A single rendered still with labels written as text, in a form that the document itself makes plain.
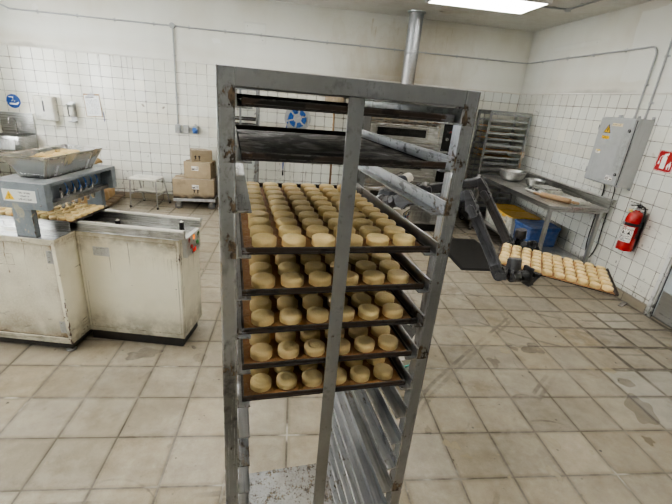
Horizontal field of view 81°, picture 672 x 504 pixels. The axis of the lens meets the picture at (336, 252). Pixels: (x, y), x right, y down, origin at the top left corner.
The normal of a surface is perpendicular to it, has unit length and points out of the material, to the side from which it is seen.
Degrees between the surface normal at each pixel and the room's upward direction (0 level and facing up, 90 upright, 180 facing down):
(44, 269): 90
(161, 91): 90
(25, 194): 90
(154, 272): 90
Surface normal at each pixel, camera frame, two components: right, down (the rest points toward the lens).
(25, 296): -0.05, 0.36
